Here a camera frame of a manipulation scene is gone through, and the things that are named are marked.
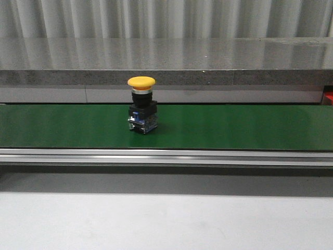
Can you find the yellow mushroom push button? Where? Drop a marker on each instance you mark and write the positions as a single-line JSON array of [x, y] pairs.
[[143, 111]]

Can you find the green conveyor belt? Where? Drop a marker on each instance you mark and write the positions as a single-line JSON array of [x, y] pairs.
[[266, 127]]

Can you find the grey stone counter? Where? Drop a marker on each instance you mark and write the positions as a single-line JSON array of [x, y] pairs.
[[95, 70]]

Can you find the red box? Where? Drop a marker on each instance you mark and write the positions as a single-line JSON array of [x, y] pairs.
[[327, 98]]

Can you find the white pleated curtain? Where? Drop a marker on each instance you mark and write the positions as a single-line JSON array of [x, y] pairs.
[[166, 19]]

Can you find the aluminium conveyor frame rail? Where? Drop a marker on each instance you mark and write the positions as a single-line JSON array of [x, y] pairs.
[[166, 157]]

